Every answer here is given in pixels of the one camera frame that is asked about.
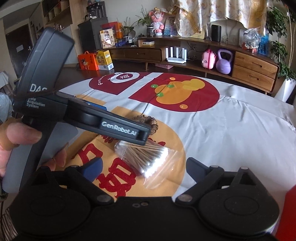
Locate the clear plastic bag of items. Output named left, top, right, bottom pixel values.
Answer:
left=242, top=28, right=261, bottom=53

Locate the patterned cream curtain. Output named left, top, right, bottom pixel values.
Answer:
left=170, top=0, right=268, bottom=37

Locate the yellow cardboard box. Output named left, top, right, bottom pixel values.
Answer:
left=96, top=50, right=114, bottom=71

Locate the person's left hand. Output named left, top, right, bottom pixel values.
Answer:
left=0, top=116, right=68, bottom=178

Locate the brown leopard scrunchie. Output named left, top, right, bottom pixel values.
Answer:
left=132, top=115, right=159, bottom=135

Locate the small potted green plant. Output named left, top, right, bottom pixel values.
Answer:
left=136, top=6, right=154, bottom=37

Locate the purple kettlebell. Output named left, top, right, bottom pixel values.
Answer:
left=216, top=49, right=233, bottom=75

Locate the red gift box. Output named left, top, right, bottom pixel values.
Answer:
left=275, top=186, right=296, bottom=241

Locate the snack box on console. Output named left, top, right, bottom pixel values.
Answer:
left=100, top=28, right=115, bottom=49

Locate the pink plush doll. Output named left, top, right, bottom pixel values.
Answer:
left=149, top=7, right=165, bottom=36

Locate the black cabinet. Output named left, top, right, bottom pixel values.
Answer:
left=78, top=17, right=108, bottom=53

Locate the orange gift bag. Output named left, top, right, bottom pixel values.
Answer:
left=78, top=51, right=99, bottom=71

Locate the white wifi router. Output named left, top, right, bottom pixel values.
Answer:
left=165, top=47, right=187, bottom=64

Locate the wooden TV console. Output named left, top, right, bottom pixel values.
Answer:
left=109, top=36, right=283, bottom=94

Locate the printed festive tablecloth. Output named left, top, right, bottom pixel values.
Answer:
left=39, top=71, right=296, bottom=235

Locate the blue bottle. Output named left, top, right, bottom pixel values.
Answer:
left=257, top=34, right=269, bottom=56

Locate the black coffee machine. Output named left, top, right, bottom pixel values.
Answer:
left=86, top=1, right=107, bottom=20

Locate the black smart speaker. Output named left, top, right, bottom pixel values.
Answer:
left=211, top=25, right=222, bottom=42

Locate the white planter with tree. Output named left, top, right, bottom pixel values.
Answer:
left=265, top=1, right=295, bottom=102

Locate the cotton swabs plastic bag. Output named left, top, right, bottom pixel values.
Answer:
left=114, top=140, right=182, bottom=189

